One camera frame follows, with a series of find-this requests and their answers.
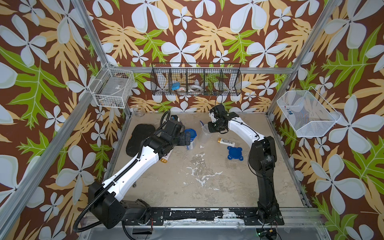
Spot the glass jar corner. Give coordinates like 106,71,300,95
133,105,146,118

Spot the clear plastic cup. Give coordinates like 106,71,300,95
186,140,196,150
199,124,213,145

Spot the white mesh basket right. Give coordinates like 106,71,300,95
277,87,342,138

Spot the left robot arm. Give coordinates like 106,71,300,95
73,111,191,233

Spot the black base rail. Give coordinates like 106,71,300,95
122,206,286,226

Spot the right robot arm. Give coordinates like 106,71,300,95
208,104,281,224

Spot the blue lid behind cup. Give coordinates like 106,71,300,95
227,146,244,161

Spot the black rubber mat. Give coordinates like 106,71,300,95
126,124,155,157

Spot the white wire basket left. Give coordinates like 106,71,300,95
90,66,135,109

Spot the white bottle purple label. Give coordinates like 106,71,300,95
160,150,173,163

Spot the blue lid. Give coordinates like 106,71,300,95
185,129,197,142
227,146,244,161

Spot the black wire basket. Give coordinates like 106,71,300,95
150,63,243,96

